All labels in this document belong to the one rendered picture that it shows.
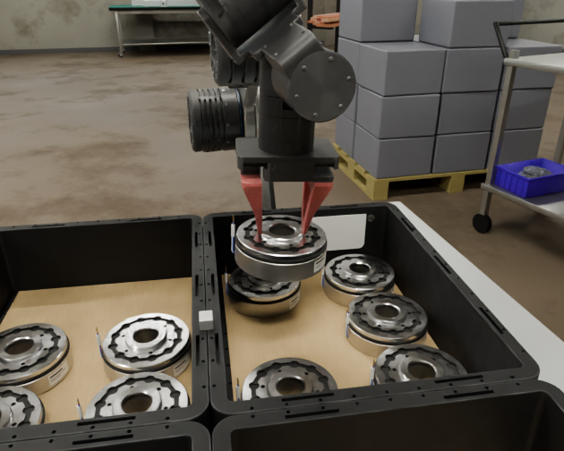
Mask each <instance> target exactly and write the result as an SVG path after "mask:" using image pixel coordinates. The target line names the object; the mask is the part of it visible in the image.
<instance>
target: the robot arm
mask: <svg viewBox="0 0 564 451"><path fill-rule="evenodd" d="M195 1H196V2H197V3H198V5H199V6H200V7H201V8H200V9H199V10H198V11H197V12H196V13H197V14H198V15H199V18H200V19H202V21H203V22H204V23H205V25H206V26H207V27H208V29H209V30H210V32H211V33H212V34H213V36H214V37H215V38H216V39H217V41H218V42H219V44H220V45H221V46H222V47H223V48H224V49H225V50H226V52H227V55H228V56H230V57H231V59H232V60H233V61H234V62H235V63H236V64H238V65H240V64H242V63H243V62H244V61H245V60H247V59H248V58H250V57H253V58H254V59H256V60H257V61H260V60H261V68H260V107H259V138H244V137H240V138H236V139H235V154H236V155H237V168H238V169H240V176H241V185H242V187H243V190H244V193H245V195H246V197H247V200H248V201H249V203H250V205H251V207H252V211H253V213H254V215H255V220H256V226H257V231H258V234H261V229H262V182H261V169H260V167H263V174H262V175H263V179H264V181H266V182H303V200H302V229H303V234H306V233H307V231H308V228H309V226H310V223H311V221H312V218H313V216H314V214H315V212H316V211H317V209H318V208H319V207H320V205H321V203H322V202H323V201H324V200H325V198H326V197H327V196H328V194H329V192H330V191H331V189H332V188H333V183H334V175H333V173H332V171H331V169H330V167H333V168H334V170H337V169H338V164H339V154H338V153H337V151H336V150H335V148H334V147H333V145H332V144H331V142H330V141H329V139H325V138H314V130H315V123H324V122H328V121H330V120H333V119H335V118H337V117H338V116H340V115H341V114H342V113H344V112H345V111H346V109H347V108H348V107H349V105H350V103H351V101H352V100H353V97H354V94H355V85H356V80H355V72H354V69H353V67H352V65H351V64H350V63H349V62H348V61H347V60H346V59H345V58H344V57H343V56H342V55H340V54H338V53H336V52H334V51H331V50H329V49H327V48H325V47H324V43H322V42H320V41H319V40H318V39H317V38H316V37H315V36H314V34H313V33H312V32H311V31H310V30H308V29H306V28H305V27H303V26H302V25H303V24H304V22H303V20H302V19H301V17H300V16H299V15H300V14H301V13H302V12H303V11H304V10H305V9H307V6H306V5H305V3H304V2H303V0H195Z"/></svg>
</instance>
